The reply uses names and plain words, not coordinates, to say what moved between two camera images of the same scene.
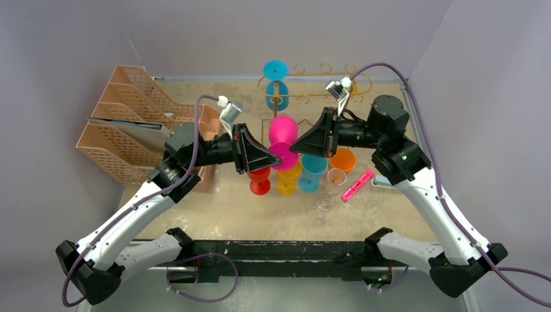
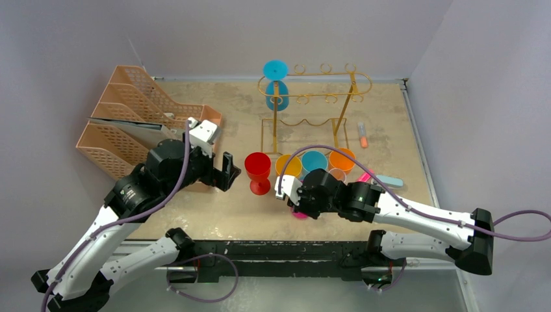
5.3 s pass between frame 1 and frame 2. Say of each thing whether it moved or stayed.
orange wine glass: stayed
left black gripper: moved
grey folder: stayed
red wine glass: stayed
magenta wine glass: moved
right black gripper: moved
